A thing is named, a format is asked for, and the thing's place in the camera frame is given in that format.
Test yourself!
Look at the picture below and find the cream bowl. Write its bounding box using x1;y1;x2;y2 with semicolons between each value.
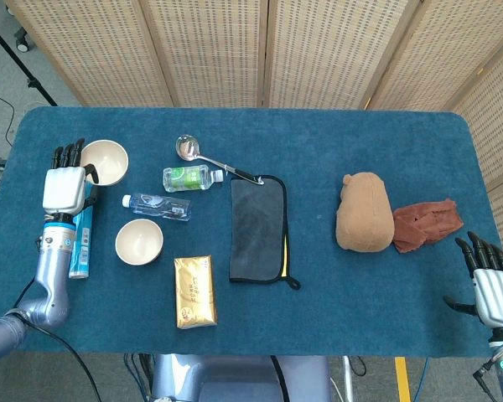
114;218;164;266
80;139;130;188

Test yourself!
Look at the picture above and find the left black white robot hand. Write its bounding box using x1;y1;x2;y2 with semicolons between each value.
41;137;102;216

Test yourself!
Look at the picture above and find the black caster wheel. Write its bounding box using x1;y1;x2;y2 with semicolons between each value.
15;28;36;54

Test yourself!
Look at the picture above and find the blue cylinder tube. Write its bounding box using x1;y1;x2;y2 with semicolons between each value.
68;183;96;280

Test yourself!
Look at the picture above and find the metal ladle black handle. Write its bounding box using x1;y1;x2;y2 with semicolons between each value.
175;134;265;186

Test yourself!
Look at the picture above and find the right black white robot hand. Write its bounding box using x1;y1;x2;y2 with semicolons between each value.
443;230;503;330

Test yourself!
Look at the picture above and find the blue cable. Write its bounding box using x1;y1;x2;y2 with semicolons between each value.
417;357;430;402

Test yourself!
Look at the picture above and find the grey towel black edge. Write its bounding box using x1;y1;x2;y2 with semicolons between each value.
228;174;302;290

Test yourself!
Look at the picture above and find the reddish brown cloth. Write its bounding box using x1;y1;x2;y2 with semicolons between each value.
392;198;465;255

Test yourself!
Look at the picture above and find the gold tissue pack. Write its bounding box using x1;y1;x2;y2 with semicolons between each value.
174;255;218;330

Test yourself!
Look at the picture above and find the silver robot torso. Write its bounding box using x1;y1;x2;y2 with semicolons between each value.
150;353;332;402

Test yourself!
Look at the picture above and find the green label water bottle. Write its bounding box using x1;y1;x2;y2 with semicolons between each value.
163;165;225;193

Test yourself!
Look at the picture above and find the blue tablecloth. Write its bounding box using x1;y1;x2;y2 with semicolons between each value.
0;106;494;359

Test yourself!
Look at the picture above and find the white table leg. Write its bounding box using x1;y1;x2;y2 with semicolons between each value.
342;355;356;402

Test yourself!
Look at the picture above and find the black label water bottle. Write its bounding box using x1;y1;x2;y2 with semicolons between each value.
122;193;192;222

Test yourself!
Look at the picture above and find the black tripod stand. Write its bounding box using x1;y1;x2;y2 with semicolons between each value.
0;15;59;106

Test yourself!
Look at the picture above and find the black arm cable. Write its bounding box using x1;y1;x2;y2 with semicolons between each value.
8;279;104;402

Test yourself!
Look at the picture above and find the brown plush toy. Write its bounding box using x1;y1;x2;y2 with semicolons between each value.
335;171;395;253

